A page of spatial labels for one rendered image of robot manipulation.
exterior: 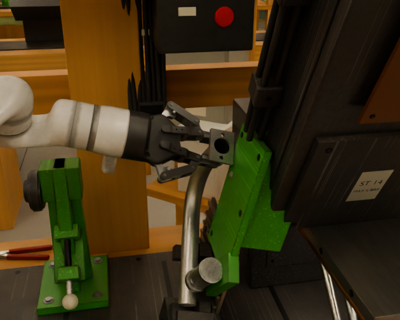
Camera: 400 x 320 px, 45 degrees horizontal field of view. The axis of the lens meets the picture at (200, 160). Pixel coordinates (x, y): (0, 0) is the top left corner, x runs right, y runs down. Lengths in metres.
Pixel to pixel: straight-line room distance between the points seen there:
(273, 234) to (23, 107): 0.40
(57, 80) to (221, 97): 0.36
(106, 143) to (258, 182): 0.22
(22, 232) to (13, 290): 1.96
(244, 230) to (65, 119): 0.30
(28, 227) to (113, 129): 2.36
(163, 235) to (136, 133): 0.52
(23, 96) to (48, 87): 0.37
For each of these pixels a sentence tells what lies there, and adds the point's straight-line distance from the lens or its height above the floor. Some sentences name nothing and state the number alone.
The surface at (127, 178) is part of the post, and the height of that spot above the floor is 1.07.
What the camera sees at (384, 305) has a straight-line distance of 0.64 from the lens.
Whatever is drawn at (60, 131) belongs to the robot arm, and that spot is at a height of 1.28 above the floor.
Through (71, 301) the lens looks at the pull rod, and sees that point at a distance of 0.91.
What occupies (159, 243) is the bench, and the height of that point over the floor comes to 0.88.
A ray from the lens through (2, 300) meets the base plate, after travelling 1.04.
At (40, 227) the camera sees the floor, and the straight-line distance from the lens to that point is 3.01.
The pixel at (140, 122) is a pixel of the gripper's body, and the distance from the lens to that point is 0.72.
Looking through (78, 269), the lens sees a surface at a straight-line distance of 0.91.
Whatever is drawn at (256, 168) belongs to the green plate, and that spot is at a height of 1.24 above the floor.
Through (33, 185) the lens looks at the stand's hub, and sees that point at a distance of 0.88.
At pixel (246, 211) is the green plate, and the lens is 0.68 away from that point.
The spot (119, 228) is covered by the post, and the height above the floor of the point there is 0.94.
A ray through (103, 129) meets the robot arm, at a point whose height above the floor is 1.28.
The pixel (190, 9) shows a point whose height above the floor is 1.42.
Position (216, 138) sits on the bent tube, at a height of 1.25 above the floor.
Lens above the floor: 1.53
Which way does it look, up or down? 24 degrees down
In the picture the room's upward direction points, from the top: straight up
